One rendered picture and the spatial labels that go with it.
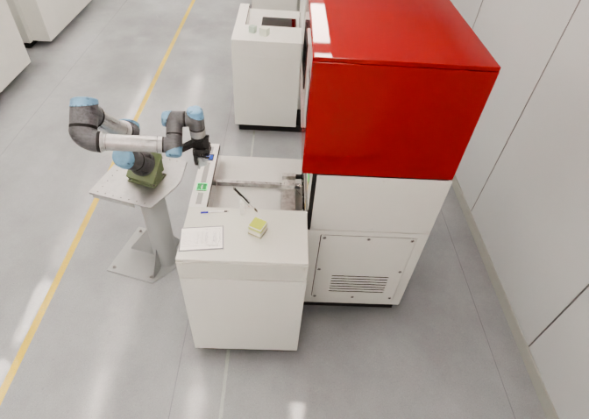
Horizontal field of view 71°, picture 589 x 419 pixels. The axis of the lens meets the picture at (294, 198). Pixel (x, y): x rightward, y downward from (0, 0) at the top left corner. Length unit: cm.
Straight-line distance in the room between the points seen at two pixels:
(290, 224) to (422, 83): 92
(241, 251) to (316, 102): 77
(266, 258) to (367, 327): 120
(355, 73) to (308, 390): 185
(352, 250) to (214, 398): 118
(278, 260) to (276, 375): 97
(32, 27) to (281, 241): 509
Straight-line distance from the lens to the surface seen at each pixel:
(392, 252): 252
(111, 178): 272
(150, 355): 288
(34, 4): 635
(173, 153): 200
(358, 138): 190
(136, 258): 331
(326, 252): 245
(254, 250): 200
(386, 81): 177
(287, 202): 234
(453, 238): 366
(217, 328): 251
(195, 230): 210
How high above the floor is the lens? 253
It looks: 44 degrees down
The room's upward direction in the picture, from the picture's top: 5 degrees clockwise
